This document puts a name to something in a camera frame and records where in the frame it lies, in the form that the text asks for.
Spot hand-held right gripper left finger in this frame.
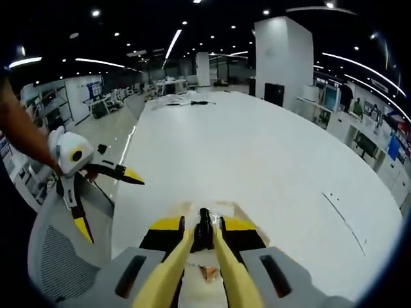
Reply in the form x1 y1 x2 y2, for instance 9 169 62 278
55 216 186 308

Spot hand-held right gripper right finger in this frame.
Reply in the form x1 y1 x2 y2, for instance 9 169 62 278
219 216 358 308

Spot yellow food tongs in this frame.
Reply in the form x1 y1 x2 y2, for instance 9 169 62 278
132 224 266 308

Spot black food candy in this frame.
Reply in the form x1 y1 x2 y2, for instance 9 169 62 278
191 207 215 252

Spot grey mesh office chair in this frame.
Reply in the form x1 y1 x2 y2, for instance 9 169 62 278
27 179 116 304

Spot black bench seat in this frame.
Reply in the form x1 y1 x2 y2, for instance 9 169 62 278
354 130 379 158

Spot blue storage box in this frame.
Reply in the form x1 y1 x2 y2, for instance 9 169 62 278
387 134 401 161

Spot white kiosk screen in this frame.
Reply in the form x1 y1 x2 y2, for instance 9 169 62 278
322 83 342 112

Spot curved ceiling light strip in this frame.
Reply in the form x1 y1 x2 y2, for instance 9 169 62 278
344 73 411 124
322 52 408 98

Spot black cable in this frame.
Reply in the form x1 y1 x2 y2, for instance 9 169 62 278
91 180 116 207

